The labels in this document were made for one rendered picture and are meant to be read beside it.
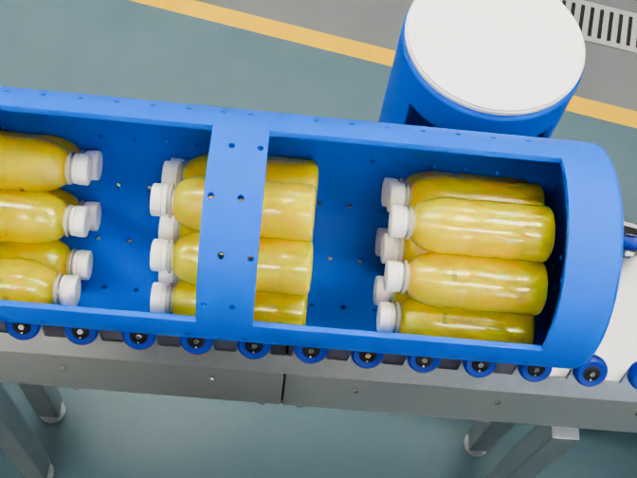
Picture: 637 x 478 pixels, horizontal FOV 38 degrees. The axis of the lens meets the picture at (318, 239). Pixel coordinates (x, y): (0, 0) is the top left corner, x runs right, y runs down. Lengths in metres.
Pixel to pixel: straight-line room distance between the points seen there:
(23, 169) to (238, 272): 0.31
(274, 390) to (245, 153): 0.40
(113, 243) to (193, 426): 0.96
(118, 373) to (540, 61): 0.77
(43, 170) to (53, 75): 1.55
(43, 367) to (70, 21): 1.64
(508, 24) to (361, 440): 1.10
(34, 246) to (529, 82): 0.74
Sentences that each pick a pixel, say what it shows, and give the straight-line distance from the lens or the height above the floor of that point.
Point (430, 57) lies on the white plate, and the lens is 1.40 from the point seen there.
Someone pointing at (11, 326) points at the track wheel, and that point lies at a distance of 1.25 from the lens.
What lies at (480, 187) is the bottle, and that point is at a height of 1.14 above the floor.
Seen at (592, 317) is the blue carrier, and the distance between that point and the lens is 1.08.
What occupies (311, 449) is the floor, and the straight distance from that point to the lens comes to 2.18.
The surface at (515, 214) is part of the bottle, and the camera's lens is 1.10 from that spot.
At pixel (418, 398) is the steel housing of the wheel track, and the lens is 1.31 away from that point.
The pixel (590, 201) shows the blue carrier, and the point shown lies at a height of 1.23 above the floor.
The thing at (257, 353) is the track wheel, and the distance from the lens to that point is 1.22.
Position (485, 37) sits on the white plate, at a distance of 1.45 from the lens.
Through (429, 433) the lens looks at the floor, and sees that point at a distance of 2.23.
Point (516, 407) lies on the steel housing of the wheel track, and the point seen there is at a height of 0.87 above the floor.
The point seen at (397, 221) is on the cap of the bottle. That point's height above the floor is 1.16.
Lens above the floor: 2.09
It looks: 61 degrees down
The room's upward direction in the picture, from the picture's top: 10 degrees clockwise
